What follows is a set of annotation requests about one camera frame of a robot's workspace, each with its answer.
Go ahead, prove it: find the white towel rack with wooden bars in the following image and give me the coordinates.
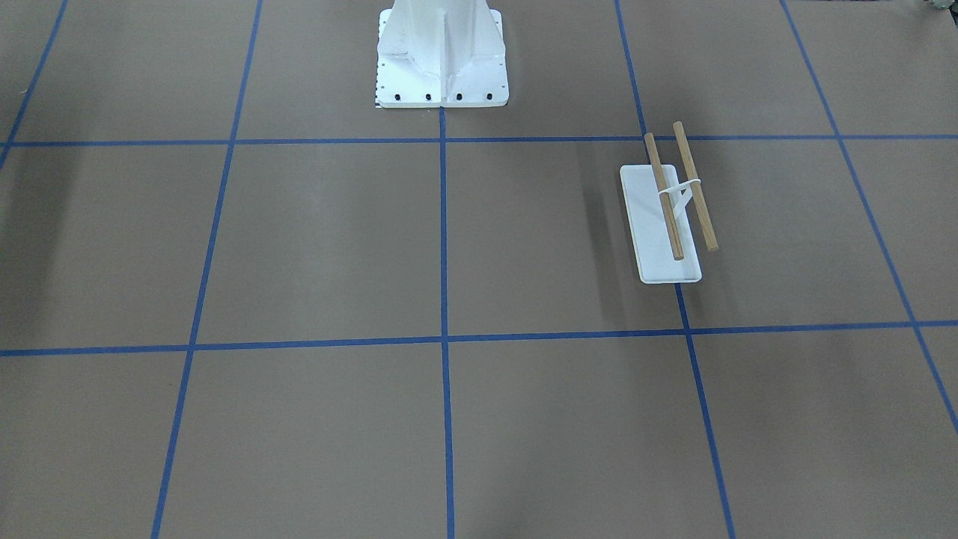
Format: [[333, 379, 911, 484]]
[[619, 121, 719, 285]]

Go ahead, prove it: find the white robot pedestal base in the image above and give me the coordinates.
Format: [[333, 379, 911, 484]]
[[374, 1, 510, 109]]

